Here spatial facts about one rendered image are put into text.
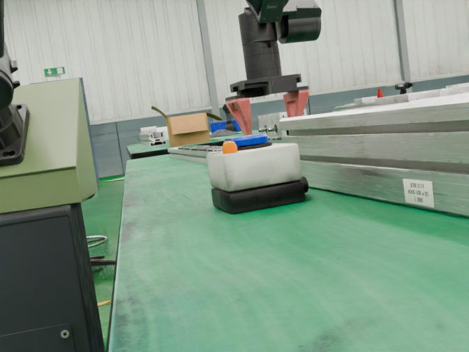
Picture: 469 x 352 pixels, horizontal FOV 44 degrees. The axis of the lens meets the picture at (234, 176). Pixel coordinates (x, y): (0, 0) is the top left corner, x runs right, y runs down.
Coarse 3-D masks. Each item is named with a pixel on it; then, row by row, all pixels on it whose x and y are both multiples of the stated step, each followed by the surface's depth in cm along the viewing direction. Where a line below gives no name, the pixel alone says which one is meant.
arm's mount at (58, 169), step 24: (24, 96) 97; (48, 96) 97; (72, 96) 97; (48, 120) 93; (72, 120) 93; (48, 144) 90; (72, 144) 90; (0, 168) 87; (24, 168) 87; (48, 168) 87; (72, 168) 87; (0, 192) 87; (24, 192) 87; (48, 192) 87; (72, 192) 88
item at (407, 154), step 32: (288, 128) 72; (320, 128) 62; (352, 128) 58; (384, 128) 52; (416, 128) 47; (448, 128) 43; (320, 160) 66; (352, 160) 59; (384, 160) 53; (416, 160) 46; (448, 160) 42; (352, 192) 57; (384, 192) 51; (416, 192) 46; (448, 192) 42
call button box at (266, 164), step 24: (264, 144) 59; (288, 144) 58; (216, 168) 60; (240, 168) 57; (264, 168) 57; (288, 168) 58; (216, 192) 61; (240, 192) 57; (264, 192) 57; (288, 192) 58
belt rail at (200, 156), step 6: (168, 150) 186; (174, 150) 174; (180, 150) 165; (186, 150) 156; (192, 150) 148; (174, 156) 176; (180, 156) 166; (186, 156) 157; (192, 156) 153; (198, 156) 145; (204, 156) 138; (198, 162) 143; (204, 162) 136
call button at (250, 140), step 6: (234, 138) 60; (240, 138) 59; (246, 138) 59; (252, 138) 59; (258, 138) 59; (264, 138) 60; (240, 144) 59; (246, 144) 59; (252, 144) 59; (258, 144) 60
